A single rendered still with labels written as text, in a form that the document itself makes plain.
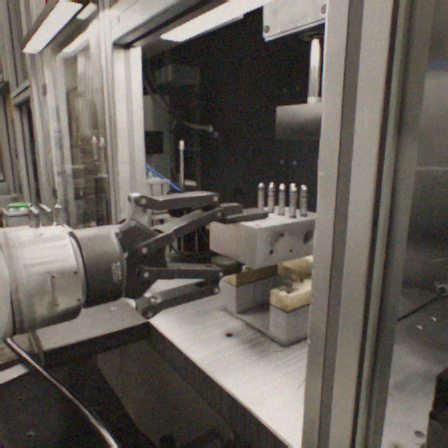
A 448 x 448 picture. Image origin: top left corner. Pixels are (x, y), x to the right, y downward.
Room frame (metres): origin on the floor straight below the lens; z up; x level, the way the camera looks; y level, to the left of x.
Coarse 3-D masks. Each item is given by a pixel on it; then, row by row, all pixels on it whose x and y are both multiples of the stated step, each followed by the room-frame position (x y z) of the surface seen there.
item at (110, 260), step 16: (128, 224) 0.35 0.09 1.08; (80, 240) 0.31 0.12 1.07; (96, 240) 0.32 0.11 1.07; (112, 240) 0.33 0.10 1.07; (128, 240) 0.35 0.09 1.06; (144, 240) 0.36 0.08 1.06; (96, 256) 0.31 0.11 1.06; (112, 256) 0.32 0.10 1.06; (128, 256) 0.35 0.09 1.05; (144, 256) 0.36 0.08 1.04; (160, 256) 0.37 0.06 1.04; (96, 272) 0.30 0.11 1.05; (112, 272) 0.31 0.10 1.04; (128, 272) 0.35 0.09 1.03; (96, 288) 0.30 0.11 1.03; (112, 288) 0.31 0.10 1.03; (128, 288) 0.35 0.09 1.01; (144, 288) 0.36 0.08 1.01; (96, 304) 0.31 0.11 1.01
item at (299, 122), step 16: (320, 48) 0.51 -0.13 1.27; (320, 64) 0.51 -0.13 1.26; (320, 80) 0.51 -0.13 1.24; (320, 96) 0.51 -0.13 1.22; (288, 112) 0.52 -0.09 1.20; (304, 112) 0.49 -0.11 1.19; (320, 112) 0.47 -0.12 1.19; (288, 128) 0.52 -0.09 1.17; (304, 128) 0.49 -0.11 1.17; (320, 128) 0.47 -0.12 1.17
